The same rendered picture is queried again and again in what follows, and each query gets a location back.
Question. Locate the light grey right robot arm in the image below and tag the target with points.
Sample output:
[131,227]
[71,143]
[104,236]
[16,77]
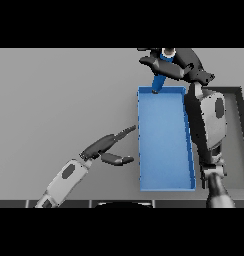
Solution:
[207,133]

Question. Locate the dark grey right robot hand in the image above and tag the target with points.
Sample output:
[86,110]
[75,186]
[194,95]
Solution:
[175,68]

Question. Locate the blue bin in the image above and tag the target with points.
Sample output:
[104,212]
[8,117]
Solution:
[165,140]

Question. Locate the dark grey bin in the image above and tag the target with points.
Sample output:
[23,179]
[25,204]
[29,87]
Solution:
[235,133]

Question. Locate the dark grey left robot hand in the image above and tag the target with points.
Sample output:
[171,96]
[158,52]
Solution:
[102,146]

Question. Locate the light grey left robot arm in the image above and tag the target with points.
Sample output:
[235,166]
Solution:
[64,181]

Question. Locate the blue pipe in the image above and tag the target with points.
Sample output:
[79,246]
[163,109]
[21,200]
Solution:
[160,71]

